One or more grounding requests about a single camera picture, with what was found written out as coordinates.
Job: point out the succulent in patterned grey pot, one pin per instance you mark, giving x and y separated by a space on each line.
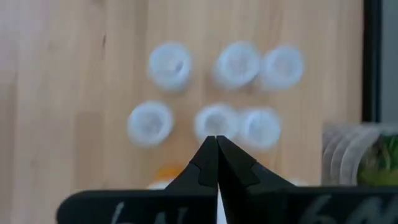
360 155

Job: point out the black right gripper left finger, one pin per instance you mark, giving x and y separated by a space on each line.
202 174

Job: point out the wooden shelf with black legs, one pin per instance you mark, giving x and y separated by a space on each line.
77 93

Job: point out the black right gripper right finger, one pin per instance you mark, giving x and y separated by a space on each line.
239 174

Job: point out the orange pill bottle white cap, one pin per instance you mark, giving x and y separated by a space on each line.
164 177

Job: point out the small translucent white bottle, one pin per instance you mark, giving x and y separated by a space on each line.
216 121
259 127
150 123
237 63
170 65

